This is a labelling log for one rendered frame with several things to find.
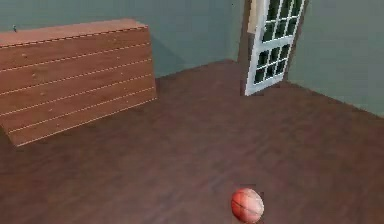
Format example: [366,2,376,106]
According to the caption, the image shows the white glazed room door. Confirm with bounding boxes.
[244,0,307,97]

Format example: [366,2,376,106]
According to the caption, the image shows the orange basketball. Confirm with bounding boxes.
[230,187,265,224]

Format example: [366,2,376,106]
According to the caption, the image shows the brown wooden chest of drawers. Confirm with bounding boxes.
[0,18,158,148]

